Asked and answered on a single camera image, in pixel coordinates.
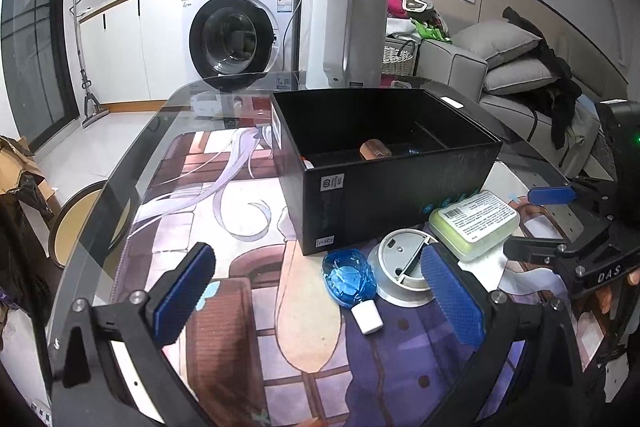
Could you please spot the blue bottle with white cap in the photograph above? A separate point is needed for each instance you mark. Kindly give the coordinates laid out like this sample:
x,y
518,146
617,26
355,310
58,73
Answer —
x,y
350,277

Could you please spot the person's right hand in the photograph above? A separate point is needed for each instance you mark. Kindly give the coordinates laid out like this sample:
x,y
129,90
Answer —
x,y
600,299

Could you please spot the brown cardboard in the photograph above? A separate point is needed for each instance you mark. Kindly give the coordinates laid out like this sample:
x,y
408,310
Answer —
x,y
15,162

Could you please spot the black cardboard box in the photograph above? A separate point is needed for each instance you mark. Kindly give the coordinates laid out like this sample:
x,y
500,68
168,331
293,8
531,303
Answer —
x,y
380,202

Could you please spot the dark cloth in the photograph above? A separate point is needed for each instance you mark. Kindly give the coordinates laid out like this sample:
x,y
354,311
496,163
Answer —
x,y
25,267

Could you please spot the wicker laundry basket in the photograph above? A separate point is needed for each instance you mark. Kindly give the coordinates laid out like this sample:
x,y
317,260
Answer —
x,y
395,59

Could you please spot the small grey pillow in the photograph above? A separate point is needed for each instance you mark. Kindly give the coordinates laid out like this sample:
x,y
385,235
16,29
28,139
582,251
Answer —
x,y
520,76

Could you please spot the white cloth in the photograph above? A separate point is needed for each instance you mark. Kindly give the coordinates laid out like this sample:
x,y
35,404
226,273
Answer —
x,y
400,29

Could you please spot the grey sofa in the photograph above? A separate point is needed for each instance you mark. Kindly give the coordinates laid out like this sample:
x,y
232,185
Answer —
x,y
450,62

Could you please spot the grey round disc device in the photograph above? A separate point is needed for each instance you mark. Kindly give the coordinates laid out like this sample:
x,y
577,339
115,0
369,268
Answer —
x,y
400,252

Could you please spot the round wooden stool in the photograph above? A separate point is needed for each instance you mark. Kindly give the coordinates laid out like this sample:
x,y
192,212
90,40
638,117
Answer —
x,y
75,227

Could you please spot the black clothing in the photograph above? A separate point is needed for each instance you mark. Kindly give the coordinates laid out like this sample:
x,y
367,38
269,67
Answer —
x,y
560,97

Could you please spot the large grey pillow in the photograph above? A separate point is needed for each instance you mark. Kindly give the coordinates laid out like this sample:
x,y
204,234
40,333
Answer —
x,y
495,42

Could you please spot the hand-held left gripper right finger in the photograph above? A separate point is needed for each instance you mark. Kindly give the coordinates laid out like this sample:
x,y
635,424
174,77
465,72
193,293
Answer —
x,y
452,297

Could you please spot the flat mop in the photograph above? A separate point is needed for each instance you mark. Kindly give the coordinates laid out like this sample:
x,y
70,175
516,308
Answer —
x,y
92,107

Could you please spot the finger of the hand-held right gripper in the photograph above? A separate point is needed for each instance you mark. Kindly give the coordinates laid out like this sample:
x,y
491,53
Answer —
x,y
550,195
530,249

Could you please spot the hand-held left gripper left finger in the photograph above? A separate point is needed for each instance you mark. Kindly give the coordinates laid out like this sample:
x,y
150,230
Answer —
x,y
182,294

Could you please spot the dark glass door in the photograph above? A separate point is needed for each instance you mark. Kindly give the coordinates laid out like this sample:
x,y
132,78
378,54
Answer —
x,y
30,57

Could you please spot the green case with white label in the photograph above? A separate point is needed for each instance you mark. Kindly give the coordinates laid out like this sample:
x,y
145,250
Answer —
x,y
475,217

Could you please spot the white lower kitchen cabinets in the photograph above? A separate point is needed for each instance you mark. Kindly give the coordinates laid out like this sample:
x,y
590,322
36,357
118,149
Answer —
x,y
125,47

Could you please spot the white air purifier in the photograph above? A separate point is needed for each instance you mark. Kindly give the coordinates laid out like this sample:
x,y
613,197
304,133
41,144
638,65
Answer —
x,y
350,32

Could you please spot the pink garment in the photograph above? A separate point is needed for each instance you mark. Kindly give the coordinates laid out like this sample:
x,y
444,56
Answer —
x,y
400,1

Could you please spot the green garment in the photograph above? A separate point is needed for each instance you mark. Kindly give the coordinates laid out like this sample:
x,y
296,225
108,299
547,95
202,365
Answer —
x,y
432,32

